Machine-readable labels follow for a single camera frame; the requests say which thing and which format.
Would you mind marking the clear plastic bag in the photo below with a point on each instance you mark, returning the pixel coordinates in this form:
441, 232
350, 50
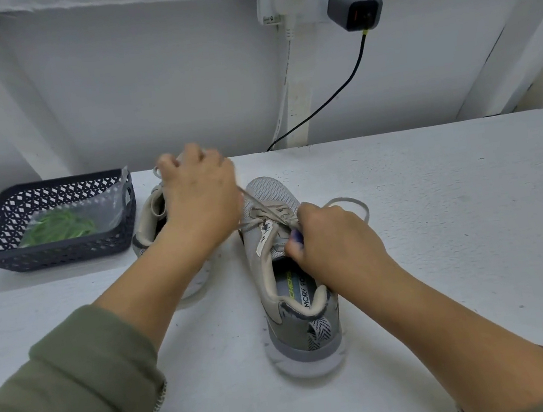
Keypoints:
112, 206

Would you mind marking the gray charger adapter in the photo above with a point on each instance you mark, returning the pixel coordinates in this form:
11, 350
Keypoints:
355, 11

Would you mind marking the person's left hand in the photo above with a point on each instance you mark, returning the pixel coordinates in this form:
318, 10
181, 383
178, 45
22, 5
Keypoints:
201, 198

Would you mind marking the person's left forearm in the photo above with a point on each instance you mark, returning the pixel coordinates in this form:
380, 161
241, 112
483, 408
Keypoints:
83, 368

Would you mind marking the green shoelace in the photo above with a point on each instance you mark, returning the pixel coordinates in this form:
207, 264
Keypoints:
57, 227

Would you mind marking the person's right forearm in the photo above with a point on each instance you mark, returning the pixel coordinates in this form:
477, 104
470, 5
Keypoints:
481, 355

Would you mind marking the gray sneaker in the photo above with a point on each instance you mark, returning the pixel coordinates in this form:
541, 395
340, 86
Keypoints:
304, 339
150, 229

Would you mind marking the beige shoelace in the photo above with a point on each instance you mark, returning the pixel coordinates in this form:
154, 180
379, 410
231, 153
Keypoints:
157, 168
272, 211

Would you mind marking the person's right hand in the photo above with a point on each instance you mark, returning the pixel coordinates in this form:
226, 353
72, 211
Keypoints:
342, 249

